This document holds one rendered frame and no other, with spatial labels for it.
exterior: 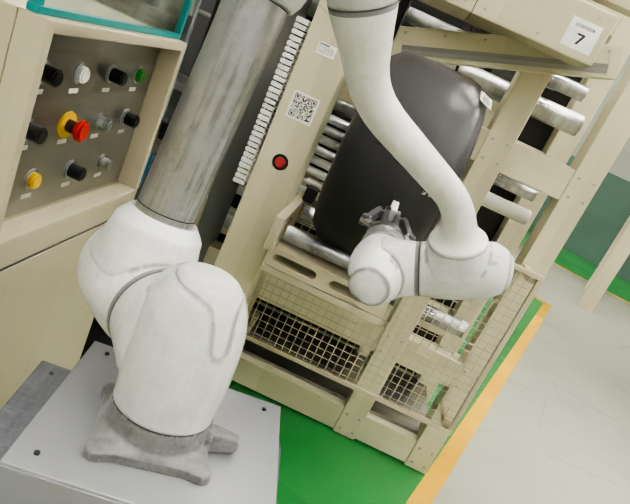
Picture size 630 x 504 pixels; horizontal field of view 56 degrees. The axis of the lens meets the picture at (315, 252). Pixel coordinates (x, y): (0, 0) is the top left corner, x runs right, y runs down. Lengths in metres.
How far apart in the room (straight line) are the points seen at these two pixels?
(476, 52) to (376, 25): 1.18
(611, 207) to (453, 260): 9.72
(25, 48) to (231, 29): 0.30
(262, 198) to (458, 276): 0.80
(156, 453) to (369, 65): 0.63
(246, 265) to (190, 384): 0.95
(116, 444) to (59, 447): 0.07
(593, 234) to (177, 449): 10.10
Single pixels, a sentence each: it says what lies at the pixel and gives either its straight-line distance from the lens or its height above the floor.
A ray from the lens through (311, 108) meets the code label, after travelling 1.65.
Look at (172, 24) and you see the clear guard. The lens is 1.43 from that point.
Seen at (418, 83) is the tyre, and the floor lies 1.40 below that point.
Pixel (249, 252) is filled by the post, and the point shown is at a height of 0.78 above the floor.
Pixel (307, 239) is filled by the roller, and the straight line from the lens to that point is 1.63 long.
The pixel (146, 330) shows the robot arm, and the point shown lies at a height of 0.96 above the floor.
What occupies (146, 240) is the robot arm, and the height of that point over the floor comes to 1.02.
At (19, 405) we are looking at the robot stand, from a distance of 1.18.
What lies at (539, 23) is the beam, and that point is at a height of 1.68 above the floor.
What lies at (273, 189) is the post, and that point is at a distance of 1.69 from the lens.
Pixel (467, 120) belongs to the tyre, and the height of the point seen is 1.37.
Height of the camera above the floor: 1.40
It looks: 18 degrees down
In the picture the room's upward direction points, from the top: 25 degrees clockwise
